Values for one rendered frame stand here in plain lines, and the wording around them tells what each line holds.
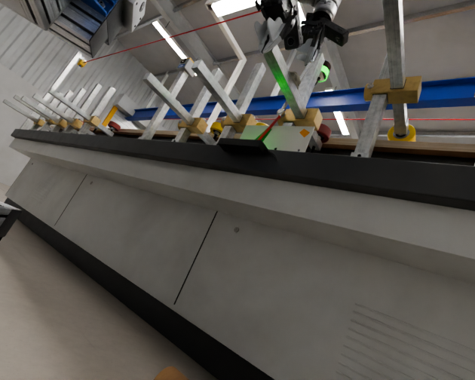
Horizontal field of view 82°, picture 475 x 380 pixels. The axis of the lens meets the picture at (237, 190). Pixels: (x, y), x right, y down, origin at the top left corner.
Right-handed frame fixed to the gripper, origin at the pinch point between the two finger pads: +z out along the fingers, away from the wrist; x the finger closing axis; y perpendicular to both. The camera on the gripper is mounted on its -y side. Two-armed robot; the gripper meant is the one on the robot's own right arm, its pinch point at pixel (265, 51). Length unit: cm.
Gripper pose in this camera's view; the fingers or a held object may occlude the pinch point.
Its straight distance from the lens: 75.1
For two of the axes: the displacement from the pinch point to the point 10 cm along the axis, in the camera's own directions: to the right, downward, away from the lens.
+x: 7.8, 1.6, -6.1
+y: -4.9, -4.5, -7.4
